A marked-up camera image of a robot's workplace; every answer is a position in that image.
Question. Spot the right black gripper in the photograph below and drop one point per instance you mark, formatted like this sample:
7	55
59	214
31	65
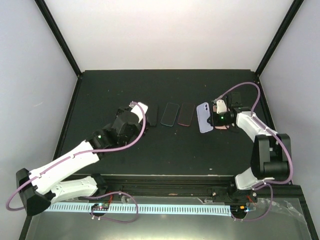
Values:
214	122

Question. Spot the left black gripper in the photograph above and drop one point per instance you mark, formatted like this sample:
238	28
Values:
147	125

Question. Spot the teal bare phone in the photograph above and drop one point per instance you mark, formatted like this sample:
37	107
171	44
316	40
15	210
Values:
170	114

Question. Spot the magenta bare phone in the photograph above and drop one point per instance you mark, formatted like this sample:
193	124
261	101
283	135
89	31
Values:
186	114

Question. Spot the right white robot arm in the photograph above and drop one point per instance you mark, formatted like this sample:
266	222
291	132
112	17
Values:
271	161

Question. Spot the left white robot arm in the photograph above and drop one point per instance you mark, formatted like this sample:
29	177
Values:
44	186

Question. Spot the black table mat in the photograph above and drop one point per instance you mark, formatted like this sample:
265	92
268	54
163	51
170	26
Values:
164	150

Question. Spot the right small circuit board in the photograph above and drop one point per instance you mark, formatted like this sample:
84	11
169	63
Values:
242	209

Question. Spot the small circuit board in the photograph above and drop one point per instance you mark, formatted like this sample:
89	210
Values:
100	207
242	209

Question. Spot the left small circuit board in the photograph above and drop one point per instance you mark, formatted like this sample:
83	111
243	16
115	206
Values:
100	207

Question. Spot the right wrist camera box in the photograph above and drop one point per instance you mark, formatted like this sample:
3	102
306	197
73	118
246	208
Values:
220	107

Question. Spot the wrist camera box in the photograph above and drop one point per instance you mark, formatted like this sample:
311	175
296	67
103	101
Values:
138	109
220	107

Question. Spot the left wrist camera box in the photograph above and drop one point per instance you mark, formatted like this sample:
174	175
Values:
138	109

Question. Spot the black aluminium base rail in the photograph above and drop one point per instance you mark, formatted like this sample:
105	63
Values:
218	189

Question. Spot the light blue slotted cable duct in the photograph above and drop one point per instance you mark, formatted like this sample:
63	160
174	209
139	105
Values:
155	209

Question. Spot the right black frame post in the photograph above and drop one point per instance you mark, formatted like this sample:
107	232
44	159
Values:
282	29

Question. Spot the black frame post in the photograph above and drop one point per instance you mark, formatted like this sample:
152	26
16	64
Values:
48	17
282	29

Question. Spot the left black frame post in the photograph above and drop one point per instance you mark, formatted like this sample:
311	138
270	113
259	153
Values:
48	17

